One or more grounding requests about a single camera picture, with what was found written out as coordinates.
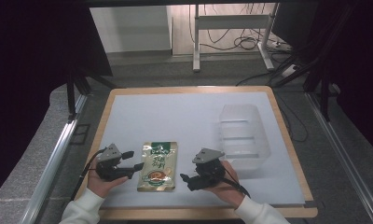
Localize white table mat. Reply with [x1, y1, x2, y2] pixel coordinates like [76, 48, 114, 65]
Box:
[100, 91, 307, 209]

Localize dark curtain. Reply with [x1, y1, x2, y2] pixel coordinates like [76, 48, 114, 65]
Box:
[0, 0, 114, 203]
[299, 0, 373, 161]

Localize black floor grille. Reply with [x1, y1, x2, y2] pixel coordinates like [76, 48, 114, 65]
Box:
[69, 123, 91, 147]

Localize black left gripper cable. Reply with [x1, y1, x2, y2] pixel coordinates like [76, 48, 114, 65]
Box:
[70, 147, 107, 202]

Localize green and beige snack packet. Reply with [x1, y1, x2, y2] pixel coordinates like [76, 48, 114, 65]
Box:
[136, 141, 179, 192]

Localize black floor cable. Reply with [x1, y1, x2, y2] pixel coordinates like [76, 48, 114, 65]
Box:
[273, 92, 310, 144]

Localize aluminium rail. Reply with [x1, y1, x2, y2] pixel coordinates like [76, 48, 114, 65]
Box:
[19, 92, 90, 224]
[303, 91, 373, 224]

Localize person's left hand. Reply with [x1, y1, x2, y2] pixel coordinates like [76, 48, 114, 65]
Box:
[86, 157, 130, 199]

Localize clear plastic container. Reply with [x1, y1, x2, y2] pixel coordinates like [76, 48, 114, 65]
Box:
[217, 103, 272, 172]

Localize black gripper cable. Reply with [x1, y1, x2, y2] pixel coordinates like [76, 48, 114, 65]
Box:
[219, 162, 252, 200]
[70, 147, 107, 202]

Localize tangle of black floor cables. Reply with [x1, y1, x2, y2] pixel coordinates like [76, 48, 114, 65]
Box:
[188, 3, 271, 52]

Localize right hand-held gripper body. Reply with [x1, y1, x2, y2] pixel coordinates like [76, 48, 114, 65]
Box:
[191, 147, 227, 189]

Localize white cabinet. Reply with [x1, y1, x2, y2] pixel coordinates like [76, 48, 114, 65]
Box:
[89, 5, 173, 54]

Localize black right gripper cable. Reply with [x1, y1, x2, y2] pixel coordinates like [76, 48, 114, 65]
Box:
[219, 162, 252, 200]

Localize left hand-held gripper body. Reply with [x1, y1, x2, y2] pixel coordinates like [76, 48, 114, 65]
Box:
[95, 143, 129, 183]

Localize black metal stand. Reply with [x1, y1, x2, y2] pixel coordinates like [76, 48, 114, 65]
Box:
[65, 69, 117, 117]
[269, 3, 360, 123]

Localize person's right hand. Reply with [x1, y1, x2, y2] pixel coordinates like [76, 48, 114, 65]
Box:
[202, 160, 246, 210]

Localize white power strip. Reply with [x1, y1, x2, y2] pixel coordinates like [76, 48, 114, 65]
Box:
[280, 63, 301, 78]

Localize white metal desk frame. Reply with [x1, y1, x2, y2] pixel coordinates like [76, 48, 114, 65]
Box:
[191, 3, 281, 74]

